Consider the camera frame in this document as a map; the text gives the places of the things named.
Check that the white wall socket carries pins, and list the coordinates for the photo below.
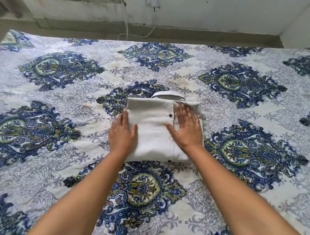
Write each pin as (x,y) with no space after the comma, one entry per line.
(152,3)

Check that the bed with blue patterned sheet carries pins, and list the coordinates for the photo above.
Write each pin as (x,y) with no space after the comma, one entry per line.
(242,116)

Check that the person's left hand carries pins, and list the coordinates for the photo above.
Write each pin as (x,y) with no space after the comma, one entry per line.
(121,139)

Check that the person's left forearm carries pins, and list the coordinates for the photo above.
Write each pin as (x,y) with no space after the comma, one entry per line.
(80,196)

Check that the white long-sleeved shirt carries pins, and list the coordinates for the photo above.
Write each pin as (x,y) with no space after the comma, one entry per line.
(152,135)

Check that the person's right hand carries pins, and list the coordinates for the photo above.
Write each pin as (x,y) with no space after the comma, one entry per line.
(189,133)

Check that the person's right forearm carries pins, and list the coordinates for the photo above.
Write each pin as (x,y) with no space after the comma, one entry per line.
(237,193)

